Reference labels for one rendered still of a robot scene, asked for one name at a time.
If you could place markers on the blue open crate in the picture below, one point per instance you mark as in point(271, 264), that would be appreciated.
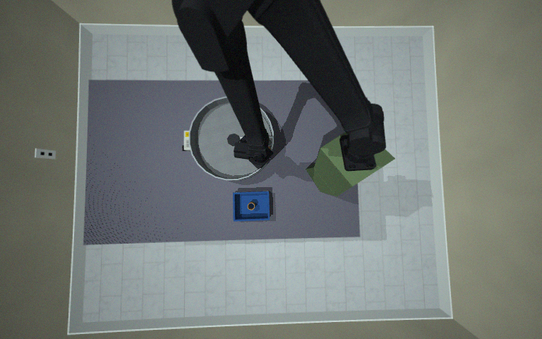
point(240, 206)

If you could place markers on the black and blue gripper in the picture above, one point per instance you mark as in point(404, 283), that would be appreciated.
point(258, 164)

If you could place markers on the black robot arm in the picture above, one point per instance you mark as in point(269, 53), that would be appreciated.
point(306, 34)

